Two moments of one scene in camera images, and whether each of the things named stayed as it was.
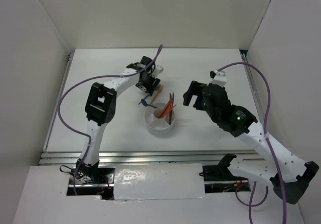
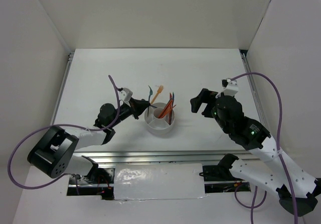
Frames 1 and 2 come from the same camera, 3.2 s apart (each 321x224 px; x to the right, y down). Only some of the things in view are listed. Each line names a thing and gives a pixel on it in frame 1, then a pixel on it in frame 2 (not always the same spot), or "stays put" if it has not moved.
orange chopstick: (164, 108) stays put
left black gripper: (150, 89) to (136, 106)
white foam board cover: (154, 181) stays put
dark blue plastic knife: (172, 108) stays put
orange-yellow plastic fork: (159, 90) stays put
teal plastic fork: (144, 98) to (151, 94)
